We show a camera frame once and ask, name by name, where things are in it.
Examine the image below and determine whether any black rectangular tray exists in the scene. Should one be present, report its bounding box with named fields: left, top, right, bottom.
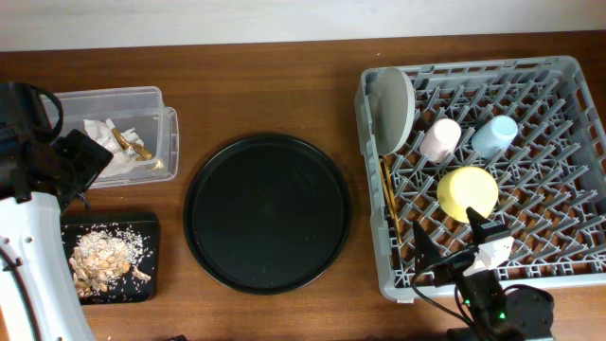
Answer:
left=61, top=212, right=160, bottom=305

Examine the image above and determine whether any pink cup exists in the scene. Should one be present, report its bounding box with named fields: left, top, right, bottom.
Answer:
left=419, top=118, right=461, bottom=163

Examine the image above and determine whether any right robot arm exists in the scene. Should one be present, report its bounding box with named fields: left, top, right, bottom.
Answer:
left=410, top=207, right=555, bottom=341

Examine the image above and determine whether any blue cup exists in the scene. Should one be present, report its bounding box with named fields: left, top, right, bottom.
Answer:
left=472, top=116, right=518, bottom=159

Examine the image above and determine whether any gold snack wrapper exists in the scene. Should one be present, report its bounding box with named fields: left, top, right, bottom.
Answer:
left=111, top=128, right=154, bottom=161

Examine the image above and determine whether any clear plastic waste bin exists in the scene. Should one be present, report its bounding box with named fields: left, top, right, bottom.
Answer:
left=56, top=86, right=179, bottom=188

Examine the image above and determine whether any white paper napkin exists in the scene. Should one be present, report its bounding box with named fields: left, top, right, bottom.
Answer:
left=83, top=119, right=138, bottom=178

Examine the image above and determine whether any yellow bowl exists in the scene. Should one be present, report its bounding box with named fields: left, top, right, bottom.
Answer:
left=437, top=167, right=499, bottom=223

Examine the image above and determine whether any grey dishwasher rack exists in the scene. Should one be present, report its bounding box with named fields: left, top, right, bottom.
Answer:
left=354, top=56, right=605, bottom=303

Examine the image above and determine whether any round black serving tray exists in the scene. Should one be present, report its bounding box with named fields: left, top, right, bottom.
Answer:
left=183, top=134, right=352, bottom=296

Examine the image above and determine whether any grey plate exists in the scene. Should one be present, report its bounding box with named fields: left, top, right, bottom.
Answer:
left=369, top=67, right=415, bottom=155

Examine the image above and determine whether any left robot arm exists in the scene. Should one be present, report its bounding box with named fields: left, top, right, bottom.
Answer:
left=1, top=82, right=113, bottom=340

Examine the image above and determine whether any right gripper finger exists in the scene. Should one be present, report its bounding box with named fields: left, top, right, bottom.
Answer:
left=413, top=221, right=441, bottom=275
left=466, top=206, right=492, bottom=232

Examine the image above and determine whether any food scraps and rice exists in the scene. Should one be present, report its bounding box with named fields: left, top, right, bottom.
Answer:
left=63, top=223, right=153, bottom=300

